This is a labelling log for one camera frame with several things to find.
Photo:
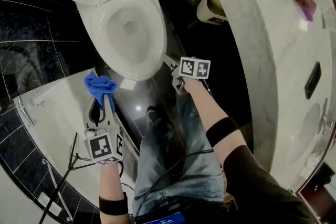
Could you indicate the person's right forearm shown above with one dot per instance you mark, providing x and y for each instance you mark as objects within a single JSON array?
[{"x": 207, "y": 110}]

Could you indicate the purple cloth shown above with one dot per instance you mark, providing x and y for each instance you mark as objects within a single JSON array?
[{"x": 308, "y": 13}]

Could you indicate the white toilet bowl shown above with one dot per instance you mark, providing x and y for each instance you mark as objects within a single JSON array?
[{"x": 128, "y": 39}]

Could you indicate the person's left shoe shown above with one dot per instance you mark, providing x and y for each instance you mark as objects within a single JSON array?
[{"x": 151, "y": 113}]

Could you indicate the black armband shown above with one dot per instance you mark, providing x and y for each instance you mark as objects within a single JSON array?
[
  {"x": 221, "y": 131},
  {"x": 113, "y": 204}
]

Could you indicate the person's left forearm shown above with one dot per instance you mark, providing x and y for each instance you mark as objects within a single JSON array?
[{"x": 111, "y": 183}]

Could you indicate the white wall soap holder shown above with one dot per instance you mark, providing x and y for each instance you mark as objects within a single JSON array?
[{"x": 50, "y": 204}]

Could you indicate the black smartphone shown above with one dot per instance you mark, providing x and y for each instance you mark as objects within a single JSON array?
[{"x": 313, "y": 80}]

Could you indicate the chrome grab bar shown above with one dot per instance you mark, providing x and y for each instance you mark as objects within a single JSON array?
[{"x": 57, "y": 189}]

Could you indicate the black light stand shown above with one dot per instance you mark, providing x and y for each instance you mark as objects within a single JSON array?
[{"x": 71, "y": 165}]

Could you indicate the black right armband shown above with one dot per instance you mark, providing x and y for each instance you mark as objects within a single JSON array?
[{"x": 221, "y": 131}]

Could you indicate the blue cloth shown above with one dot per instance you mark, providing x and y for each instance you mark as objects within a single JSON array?
[{"x": 101, "y": 86}]

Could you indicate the black left armband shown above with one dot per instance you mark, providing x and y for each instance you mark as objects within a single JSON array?
[{"x": 113, "y": 204}]

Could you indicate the person's dark jacket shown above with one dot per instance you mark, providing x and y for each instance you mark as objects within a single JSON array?
[{"x": 262, "y": 191}]

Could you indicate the white sink basin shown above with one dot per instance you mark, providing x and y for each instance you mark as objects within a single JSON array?
[{"x": 308, "y": 128}]

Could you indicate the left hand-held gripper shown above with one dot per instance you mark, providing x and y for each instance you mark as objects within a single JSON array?
[{"x": 105, "y": 145}]

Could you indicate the cream waste bin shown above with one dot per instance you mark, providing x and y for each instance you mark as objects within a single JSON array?
[{"x": 207, "y": 11}]

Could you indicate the chrome sink faucet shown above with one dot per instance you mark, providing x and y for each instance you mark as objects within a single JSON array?
[{"x": 326, "y": 123}]

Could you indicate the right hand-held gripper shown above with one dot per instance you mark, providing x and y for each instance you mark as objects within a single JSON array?
[{"x": 194, "y": 68}]

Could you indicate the white bathtub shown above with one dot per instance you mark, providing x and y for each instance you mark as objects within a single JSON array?
[{"x": 60, "y": 118}]

